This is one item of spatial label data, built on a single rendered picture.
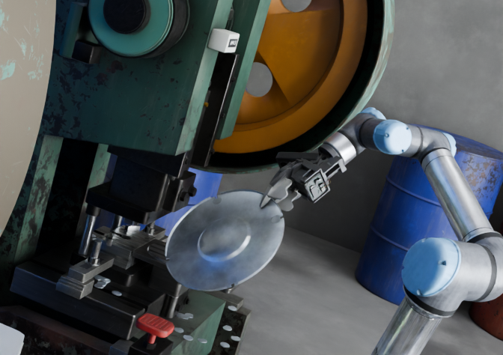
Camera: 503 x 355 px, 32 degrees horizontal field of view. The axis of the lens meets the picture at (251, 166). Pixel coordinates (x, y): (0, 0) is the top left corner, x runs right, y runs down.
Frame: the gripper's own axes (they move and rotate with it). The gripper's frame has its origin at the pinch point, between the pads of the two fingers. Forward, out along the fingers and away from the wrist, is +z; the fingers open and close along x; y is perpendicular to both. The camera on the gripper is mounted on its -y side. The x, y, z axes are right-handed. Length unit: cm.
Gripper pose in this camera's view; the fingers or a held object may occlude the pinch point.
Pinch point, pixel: (263, 204)
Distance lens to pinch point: 206.5
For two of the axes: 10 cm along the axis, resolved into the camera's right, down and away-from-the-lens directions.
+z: -7.5, 6.0, -2.7
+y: 5.5, 3.4, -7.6
